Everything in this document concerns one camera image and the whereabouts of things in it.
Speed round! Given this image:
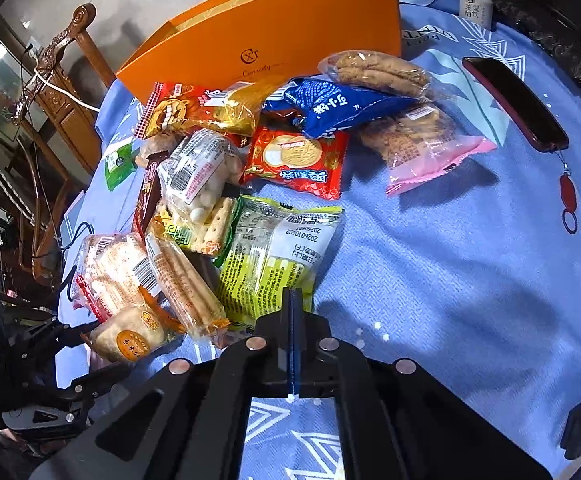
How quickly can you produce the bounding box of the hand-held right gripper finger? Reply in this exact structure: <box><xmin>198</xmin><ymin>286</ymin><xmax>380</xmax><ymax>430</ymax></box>
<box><xmin>30</xmin><ymin>289</ymin><xmax>295</xmax><ymax>480</ymax></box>
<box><xmin>294</xmin><ymin>289</ymin><xmax>554</xmax><ymax>480</ymax></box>

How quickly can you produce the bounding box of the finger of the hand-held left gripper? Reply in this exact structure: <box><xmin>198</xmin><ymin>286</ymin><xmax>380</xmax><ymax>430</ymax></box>
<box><xmin>0</xmin><ymin>361</ymin><xmax>132</xmax><ymax>432</ymax></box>
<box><xmin>5</xmin><ymin>316</ymin><xmax>94</xmax><ymax>362</ymax></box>

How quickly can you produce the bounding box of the tan brown candy packet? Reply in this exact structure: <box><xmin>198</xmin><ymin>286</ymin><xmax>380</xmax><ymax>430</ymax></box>
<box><xmin>136</xmin><ymin>134</ymin><xmax>180</xmax><ymax>162</ymax></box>

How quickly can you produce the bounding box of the orange cardboard box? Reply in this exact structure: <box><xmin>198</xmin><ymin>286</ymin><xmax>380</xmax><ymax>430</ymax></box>
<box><xmin>115</xmin><ymin>0</ymin><xmax>404</xmax><ymax>106</ymax></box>

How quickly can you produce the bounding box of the round pastry packet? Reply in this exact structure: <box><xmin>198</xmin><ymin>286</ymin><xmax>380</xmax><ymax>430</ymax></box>
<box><xmin>88</xmin><ymin>304</ymin><xmax>167</xmax><ymax>364</ymax></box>

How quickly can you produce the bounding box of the red-edged rice cracker packet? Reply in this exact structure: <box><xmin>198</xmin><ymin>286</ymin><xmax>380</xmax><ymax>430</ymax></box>
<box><xmin>72</xmin><ymin>232</ymin><xmax>160</xmax><ymax>322</ymax></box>

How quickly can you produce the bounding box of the orange-edged biscuit stick packet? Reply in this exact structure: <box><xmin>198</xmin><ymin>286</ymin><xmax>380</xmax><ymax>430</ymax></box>
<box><xmin>144</xmin><ymin>234</ymin><xmax>230</xmax><ymax>345</ymax></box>

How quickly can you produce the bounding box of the yellow cracker packet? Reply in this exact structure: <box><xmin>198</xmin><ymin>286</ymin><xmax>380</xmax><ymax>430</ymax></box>
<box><xmin>151</xmin><ymin>196</ymin><xmax>240</xmax><ymax>257</ymax></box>

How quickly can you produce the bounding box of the blue printed cloth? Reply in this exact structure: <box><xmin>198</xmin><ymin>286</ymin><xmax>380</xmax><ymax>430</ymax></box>
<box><xmin>55</xmin><ymin>0</ymin><xmax>581</xmax><ymax>480</ymax></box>

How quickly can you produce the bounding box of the dark red-brown bar packet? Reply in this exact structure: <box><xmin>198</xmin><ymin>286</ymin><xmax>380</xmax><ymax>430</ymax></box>
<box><xmin>131</xmin><ymin>157</ymin><xmax>165</xmax><ymax>235</ymax></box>

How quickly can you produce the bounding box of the small green packet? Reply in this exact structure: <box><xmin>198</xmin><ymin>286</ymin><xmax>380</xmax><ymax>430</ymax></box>
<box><xmin>102</xmin><ymin>141</ymin><xmax>139</xmax><ymax>191</ymax></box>

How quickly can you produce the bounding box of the red round-biscuit packet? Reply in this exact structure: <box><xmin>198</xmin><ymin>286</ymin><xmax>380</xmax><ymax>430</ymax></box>
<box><xmin>239</xmin><ymin>126</ymin><xmax>350</xmax><ymax>201</ymax></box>

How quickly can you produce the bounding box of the pink-edged clear biscuit packet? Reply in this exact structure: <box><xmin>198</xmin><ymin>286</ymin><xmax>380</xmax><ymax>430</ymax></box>
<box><xmin>359</xmin><ymin>104</ymin><xmax>497</xmax><ymax>197</ymax></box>

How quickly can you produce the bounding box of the blue snack packet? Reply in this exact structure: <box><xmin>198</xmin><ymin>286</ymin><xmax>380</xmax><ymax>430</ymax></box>
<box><xmin>262</xmin><ymin>76</ymin><xmax>397</xmax><ymax>140</ymax></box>

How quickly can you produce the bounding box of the carved wooden chair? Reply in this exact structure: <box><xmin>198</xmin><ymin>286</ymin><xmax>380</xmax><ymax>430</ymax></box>
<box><xmin>9</xmin><ymin>2</ymin><xmax>117</xmax><ymax>283</ymax></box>

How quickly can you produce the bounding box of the red and gold snack packet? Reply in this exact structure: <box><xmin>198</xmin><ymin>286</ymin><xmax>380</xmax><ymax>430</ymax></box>
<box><xmin>134</xmin><ymin>81</ymin><xmax>221</xmax><ymax>140</ymax></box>

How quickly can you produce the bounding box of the clear packet of brown biscuits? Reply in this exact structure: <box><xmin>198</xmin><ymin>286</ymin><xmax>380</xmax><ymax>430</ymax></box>
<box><xmin>319</xmin><ymin>50</ymin><xmax>435</xmax><ymax>102</ymax></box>

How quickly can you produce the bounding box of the red phone charm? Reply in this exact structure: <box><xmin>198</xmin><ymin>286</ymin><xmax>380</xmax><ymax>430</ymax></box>
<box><xmin>553</xmin><ymin>147</ymin><xmax>580</xmax><ymax>235</ymax></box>

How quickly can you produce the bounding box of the dark red smartphone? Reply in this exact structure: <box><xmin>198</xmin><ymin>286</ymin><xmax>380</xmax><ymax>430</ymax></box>
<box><xmin>461</xmin><ymin>56</ymin><xmax>570</xmax><ymax>152</ymax></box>

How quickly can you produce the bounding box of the white drink can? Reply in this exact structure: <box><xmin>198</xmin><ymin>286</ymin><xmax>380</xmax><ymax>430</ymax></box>
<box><xmin>458</xmin><ymin>0</ymin><xmax>494</xmax><ymax>31</ymax></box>

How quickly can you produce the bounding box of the dark carved wooden furniture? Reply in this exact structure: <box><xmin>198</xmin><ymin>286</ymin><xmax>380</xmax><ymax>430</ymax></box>
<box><xmin>411</xmin><ymin>0</ymin><xmax>581</xmax><ymax>128</ymax></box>

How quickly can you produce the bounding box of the white cable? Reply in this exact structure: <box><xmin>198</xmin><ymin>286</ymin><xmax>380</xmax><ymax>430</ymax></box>
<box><xmin>20</xmin><ymin>45</ymin><xmax>102</xmax><ymax>112</ymax></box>

